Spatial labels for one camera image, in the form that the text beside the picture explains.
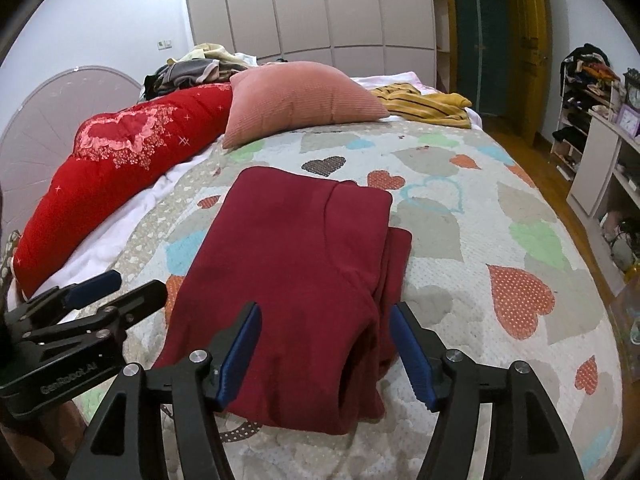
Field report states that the pile of mixed clothes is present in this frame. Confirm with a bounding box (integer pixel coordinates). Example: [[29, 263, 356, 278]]
[[142, 42, 261, 102]]

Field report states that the heart-patterned quilted bedspread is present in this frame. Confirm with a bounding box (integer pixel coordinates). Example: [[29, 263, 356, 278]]
[[60, 114, 625, 480]]

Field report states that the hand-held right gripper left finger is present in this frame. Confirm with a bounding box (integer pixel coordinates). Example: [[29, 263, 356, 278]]
[[65, 301, 263, 480]]

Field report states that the purple table clock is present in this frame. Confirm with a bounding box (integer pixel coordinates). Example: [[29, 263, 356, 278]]
[[617, 106, 640, 140]]

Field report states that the round pale headboard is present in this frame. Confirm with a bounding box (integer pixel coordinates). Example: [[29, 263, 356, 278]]
[[0, 65, 144, 241]]

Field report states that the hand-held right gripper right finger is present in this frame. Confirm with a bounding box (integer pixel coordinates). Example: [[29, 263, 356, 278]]
[[389, 301, 586, 480]]

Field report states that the white low cabinet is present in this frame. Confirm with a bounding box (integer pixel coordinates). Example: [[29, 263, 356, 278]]
[[566, 107, 640, 271]]

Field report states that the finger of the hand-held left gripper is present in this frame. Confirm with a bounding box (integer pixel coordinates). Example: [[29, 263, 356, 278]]
[[27, 280, 169, 343], [20, 269, 123, 317]]

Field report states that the dark red garment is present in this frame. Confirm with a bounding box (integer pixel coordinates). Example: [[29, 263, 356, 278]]
[[150, 166, 413, 436]]

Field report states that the white bed sheet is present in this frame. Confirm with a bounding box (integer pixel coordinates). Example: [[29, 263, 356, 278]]
[[17, 152, 211, 311]]

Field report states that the teal door with yellow frame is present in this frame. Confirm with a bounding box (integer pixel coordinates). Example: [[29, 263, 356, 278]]
[[442, 0, 553, 146]]

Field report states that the red embroidered quilt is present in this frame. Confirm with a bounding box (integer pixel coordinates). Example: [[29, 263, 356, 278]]
[[14, 83, 236, 298]]

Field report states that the white panelled wardrobe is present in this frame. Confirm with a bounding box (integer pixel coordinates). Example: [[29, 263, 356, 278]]
[[180, 0, 451, 78]]

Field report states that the yellow striped garment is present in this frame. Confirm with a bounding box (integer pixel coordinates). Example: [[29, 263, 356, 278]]
[[369, 82, 473, 129]]

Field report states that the pink ribbed pillow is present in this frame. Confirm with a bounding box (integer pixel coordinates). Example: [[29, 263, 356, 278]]
[[221, 61, 392, 150]]

